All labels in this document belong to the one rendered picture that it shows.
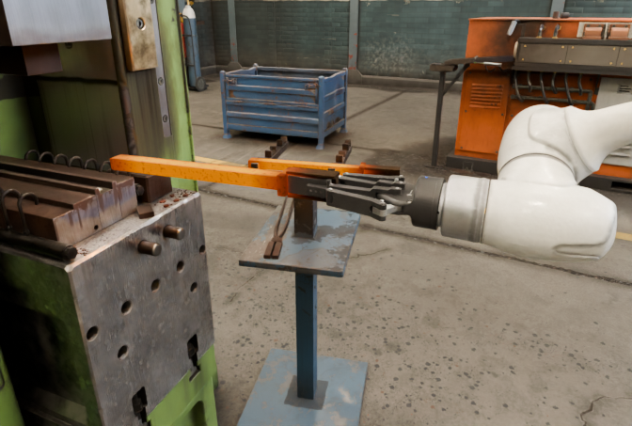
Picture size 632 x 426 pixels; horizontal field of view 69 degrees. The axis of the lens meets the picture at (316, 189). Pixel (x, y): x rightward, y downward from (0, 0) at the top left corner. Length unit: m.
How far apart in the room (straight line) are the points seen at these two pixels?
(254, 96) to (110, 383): 4.09
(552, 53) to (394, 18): 4.96
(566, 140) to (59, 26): 0.81
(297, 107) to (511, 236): 4.15
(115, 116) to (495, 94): 3.37
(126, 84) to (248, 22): 8.82
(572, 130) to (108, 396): 0.95
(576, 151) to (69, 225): 0.85
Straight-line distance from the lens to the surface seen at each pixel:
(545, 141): 0.73
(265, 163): 1.25
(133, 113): 1.24
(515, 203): 0.63
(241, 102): 4.97
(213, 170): 0.79
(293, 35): 9.45
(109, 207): 1.01
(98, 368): 1.03
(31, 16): 0.89
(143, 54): 1.23
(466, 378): 2.00
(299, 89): 4.66
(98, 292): 0.96
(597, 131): 0.74
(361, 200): 0.65
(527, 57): 3.95
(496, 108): 4.16
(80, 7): 0.95
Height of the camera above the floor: 1.32
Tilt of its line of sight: 21 degrees down
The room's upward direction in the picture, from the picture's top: straight up
